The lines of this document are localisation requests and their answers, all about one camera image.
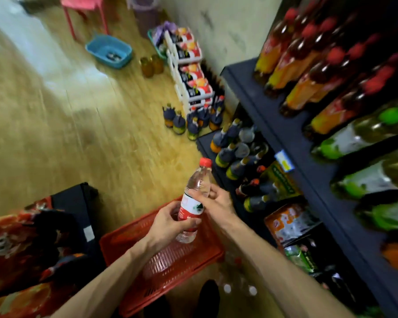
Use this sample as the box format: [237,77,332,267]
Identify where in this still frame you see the person's right hand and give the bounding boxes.
[187,184,241,231]

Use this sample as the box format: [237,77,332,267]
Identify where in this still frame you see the person's left hand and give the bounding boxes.
[146,200,202,252]

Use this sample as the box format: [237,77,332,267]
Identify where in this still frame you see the clear red-capped water bottle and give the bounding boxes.
[175,157,213,244]

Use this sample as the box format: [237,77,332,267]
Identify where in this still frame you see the person's left forearm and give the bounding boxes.
[51,235,155,318]

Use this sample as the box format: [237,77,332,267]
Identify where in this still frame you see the person's right forearm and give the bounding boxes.
[225,218,354,318]

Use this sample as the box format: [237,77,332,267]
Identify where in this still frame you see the red plastic basket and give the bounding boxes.
[99,196,225,317]

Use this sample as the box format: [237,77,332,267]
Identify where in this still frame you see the row of dark shelf bottles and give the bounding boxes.
[210,118,279,213]

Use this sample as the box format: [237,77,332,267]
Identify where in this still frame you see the pack of white-capped clear bottles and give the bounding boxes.
[217,250,258,298]

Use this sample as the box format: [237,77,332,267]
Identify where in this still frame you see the group of dark sauce bottles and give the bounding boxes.
[162,95,227,142]

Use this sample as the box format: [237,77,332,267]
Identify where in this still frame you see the person's black shoe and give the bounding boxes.
[198,279,220,318]

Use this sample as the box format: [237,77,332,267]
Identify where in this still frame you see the green yellow packet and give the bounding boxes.
[260,161,303,202]

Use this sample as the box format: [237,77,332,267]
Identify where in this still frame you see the blue yellow price tag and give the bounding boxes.
[274,149,296,173]

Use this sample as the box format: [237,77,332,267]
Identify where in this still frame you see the orange white snack packet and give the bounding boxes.
[264,203,321,246]

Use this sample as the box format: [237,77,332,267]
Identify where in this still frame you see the green snack packet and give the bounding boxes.
[284,244,320,274]

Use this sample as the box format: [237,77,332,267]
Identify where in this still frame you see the black box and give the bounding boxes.
[50,182,99,259]

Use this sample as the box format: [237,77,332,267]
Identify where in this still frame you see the dark metal shelf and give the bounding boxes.
[196,58,398,318]

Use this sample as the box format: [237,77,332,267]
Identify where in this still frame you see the stack of white printed cartons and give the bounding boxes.
[164,27,217,114]

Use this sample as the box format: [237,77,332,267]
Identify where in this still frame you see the amber glass jar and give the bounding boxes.
[151,54,165,75]
[140,57,155,78]

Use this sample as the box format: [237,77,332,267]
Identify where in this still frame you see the green basket with purple bag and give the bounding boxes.
[147,21,178,61]

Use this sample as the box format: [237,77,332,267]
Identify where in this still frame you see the blue plastic basin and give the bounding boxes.
[85,34,133,69]

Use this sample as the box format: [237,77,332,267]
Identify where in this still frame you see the green-capped drink bottle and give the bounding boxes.
[311,96,398,160]
[331,146,398,200]
[356,198,398,231]

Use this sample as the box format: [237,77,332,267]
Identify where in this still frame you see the pile of red patterned packets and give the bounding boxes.
[0,196,88,318]

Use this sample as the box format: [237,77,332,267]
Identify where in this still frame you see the row of red-capped tea bottles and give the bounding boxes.
[253,6,398,137]

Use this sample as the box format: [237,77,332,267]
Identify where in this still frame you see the purple plastic bin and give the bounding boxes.
[127,0,162,37]

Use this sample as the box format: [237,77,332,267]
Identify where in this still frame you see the pink plastic stool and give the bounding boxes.
[60,0,109,42]

